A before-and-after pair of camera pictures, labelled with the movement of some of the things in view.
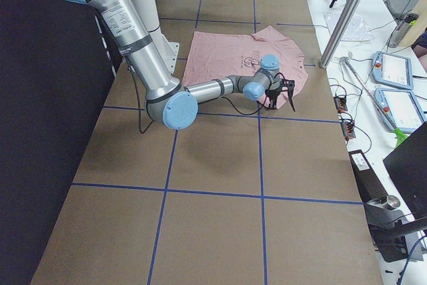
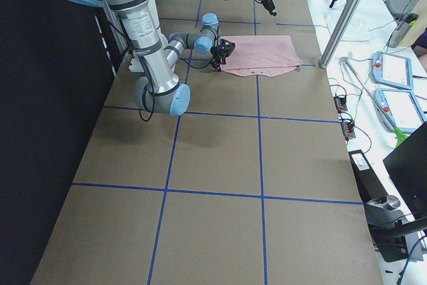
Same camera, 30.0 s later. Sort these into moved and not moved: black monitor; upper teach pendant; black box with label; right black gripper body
Moved: right black gripper body
Not moved: upper teach pendant; black box with label; black monitor
